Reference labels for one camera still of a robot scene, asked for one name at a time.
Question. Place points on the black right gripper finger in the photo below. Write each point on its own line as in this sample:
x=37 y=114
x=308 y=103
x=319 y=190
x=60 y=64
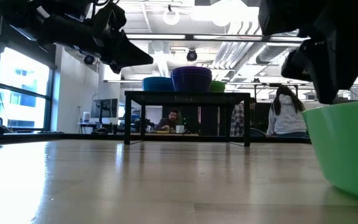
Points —
x=337 y=68
x=295 y=67

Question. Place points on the green plastic mini bowl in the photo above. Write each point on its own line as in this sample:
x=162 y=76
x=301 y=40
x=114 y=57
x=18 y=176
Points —
x=218 y=81
x=346 y=149
x=217 y=88

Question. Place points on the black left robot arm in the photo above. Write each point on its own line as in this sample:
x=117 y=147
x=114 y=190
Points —
x=57 y=28

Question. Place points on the black computer monitor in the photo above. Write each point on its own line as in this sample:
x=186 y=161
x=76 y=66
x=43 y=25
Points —
x=104 y=108

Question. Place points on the person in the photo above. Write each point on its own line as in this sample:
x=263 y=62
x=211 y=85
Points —
x=286 y=118
x=237 y=121
x=169 y=119

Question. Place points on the round white ceiling lamp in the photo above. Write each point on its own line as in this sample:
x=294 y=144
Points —
x=170 y=17

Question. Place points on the white appliance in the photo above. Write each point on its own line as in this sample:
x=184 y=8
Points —
x=86 y=117

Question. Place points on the black ceiling spotlight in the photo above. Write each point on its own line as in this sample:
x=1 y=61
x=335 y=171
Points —
x=192 y=55

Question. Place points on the black perforated metal rack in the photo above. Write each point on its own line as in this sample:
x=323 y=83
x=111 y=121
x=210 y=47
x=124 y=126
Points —
x=185 y=99

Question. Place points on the dark blue chair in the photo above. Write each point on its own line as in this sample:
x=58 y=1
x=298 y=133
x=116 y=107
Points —
x=256 y=133

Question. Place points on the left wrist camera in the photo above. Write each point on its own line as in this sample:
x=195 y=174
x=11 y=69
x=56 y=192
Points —
x=89 y=59

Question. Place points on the silver ventilation duct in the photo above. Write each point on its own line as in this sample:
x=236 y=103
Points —
x=269 y=53

